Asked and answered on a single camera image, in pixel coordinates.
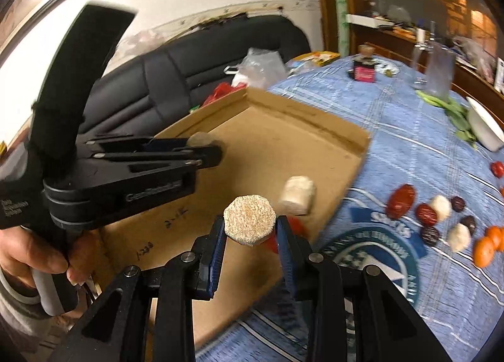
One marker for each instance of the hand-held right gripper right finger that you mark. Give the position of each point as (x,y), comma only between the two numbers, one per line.
(284,255)

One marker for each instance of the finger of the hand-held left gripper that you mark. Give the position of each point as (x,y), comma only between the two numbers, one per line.
(165,144)
(210,155)

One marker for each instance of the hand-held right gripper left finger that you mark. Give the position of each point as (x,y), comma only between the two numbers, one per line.
(215,253)

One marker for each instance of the cardboard box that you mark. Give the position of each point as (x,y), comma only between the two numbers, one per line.
(256,141)

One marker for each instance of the beige puffed rice cake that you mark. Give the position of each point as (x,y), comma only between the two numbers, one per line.
(249,220)
(297,194)

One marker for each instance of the person's left hand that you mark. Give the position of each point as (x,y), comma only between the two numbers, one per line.
(31,252)

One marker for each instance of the small red tomato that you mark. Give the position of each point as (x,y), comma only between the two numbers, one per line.
(296,226)

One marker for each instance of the red plastic bag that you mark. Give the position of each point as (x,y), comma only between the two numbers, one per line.
(220,94)

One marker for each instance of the black leather sofa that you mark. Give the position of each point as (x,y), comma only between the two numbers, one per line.
(177,67)

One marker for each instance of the clear plastic bag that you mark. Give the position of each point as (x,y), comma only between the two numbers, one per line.
(260,65)

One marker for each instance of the red jujube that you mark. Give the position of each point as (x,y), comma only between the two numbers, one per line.
(426,215)
(401,200)

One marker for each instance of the dark red plum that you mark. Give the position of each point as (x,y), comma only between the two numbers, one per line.
(429,236)

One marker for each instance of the yellow packet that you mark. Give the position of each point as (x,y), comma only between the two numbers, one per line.
(319,57)

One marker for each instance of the blue plaid tablecloth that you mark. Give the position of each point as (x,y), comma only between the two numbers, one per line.
(393,141)

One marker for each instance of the white puffed rice ball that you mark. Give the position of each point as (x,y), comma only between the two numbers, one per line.
(458,237)
(441,206)

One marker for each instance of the dark jar with cork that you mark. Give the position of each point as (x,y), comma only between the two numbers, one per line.
(364,69)

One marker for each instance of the small plate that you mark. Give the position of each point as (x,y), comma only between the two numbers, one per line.
(384,65)

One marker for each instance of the orange mandarin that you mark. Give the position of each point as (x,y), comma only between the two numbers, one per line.
(484,252)
(498,236)

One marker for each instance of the bamboo pattern strip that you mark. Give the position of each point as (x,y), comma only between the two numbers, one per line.
(338,0)

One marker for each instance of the white tray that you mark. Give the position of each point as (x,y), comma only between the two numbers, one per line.
(364,20)

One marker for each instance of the green leafy vegetable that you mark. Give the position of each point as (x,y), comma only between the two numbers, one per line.
(433,100)
(462,126)

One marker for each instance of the clear glass pitcher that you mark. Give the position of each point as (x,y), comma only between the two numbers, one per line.
(439,71)

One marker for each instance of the small white bottle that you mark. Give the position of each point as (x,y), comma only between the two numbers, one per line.
(420,35)

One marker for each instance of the white bowl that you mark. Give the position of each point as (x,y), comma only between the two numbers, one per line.
(486,122)

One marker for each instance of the wooden window frame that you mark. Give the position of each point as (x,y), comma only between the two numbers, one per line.
(323,11)

